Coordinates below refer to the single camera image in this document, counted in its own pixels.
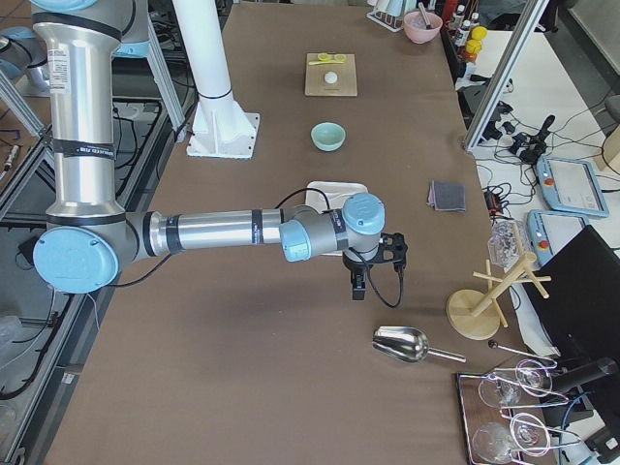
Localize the wine glass rack tray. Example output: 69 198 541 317
455 356 594 464

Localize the blue teach pendant upper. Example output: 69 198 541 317
536 155 609 218

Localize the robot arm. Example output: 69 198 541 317
1 26 49 97
32 1 407 300

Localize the white steamed bun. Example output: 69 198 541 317
324 71 338 85

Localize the yellow toy fruit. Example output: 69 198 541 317
465 26 487 55

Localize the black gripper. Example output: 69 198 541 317
342 232 406 301

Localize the light green ceramic bowl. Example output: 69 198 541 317
310 122 346 152

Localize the cream rabbit tray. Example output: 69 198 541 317
304 181 368 212

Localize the grey folded cloth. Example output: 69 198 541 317
427 180 466 212

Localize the blue teach pendant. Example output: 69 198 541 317
536 155 609 218
526 209 590 265

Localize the clear glass jar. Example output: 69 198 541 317
487 220 532 268

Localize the wooden cutting board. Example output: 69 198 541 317
304 52 357 97

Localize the pink ribbed bowl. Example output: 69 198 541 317
403 11 444 44

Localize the wooden mug tree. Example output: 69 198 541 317
446 223 552 340

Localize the white wire cup rack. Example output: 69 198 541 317
366 0 414 33

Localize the blue teach pendant lower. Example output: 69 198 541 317
526 209 590 265

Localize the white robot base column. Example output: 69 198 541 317
173 0 260 160

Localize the metal scoop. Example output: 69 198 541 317
372 325 467 363

